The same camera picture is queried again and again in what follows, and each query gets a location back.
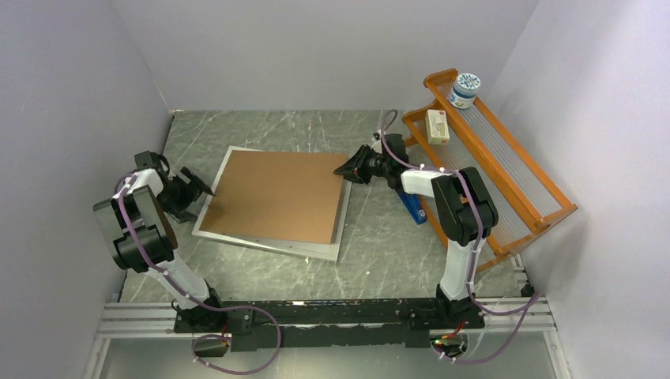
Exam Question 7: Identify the brown backing board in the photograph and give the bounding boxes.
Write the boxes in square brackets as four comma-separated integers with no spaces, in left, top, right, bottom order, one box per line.
[199,150,350,246]

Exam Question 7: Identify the small cream box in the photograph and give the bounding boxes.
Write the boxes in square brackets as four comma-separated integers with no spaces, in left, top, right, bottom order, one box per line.
[425,109,450,145]

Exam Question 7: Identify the white picture frame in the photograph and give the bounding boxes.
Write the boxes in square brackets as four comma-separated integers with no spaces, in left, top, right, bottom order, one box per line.
[191,145,354,263]

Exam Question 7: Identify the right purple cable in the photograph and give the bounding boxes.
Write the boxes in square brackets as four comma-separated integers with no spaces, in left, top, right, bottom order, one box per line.
[378,108,542,366]

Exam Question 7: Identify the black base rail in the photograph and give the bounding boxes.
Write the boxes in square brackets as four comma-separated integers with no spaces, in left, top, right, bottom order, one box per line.
[171,293,485,352]

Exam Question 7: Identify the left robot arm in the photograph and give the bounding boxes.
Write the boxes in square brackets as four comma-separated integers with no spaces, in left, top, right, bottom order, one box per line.
[93,151,228,332]

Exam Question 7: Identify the purple cable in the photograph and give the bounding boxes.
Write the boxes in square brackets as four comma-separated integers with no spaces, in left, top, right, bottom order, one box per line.
[378,108,542,366]
[115,172,283,377]

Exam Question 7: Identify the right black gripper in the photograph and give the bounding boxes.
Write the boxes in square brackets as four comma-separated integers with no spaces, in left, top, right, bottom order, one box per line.
[333,144,390,186]

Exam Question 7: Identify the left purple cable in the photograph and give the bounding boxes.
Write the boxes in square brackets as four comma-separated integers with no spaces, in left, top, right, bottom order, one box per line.
[115,172,283,377]

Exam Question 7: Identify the blue white round jar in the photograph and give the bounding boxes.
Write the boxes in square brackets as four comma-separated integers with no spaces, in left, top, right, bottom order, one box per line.
[448,73,481,109]

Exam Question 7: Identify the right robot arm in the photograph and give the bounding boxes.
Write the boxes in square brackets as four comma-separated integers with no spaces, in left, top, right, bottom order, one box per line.
[334,133,499,328]

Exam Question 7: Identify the blue stapler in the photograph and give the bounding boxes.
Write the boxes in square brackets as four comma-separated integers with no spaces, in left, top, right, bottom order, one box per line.
[397,191,427,225]

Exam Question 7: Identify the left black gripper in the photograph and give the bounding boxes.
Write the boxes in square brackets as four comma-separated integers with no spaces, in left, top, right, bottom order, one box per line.
[156,167,213,223]

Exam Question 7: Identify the orange wooden shelf rack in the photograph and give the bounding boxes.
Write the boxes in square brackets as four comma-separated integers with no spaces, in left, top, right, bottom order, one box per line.
[402,69,578,272]

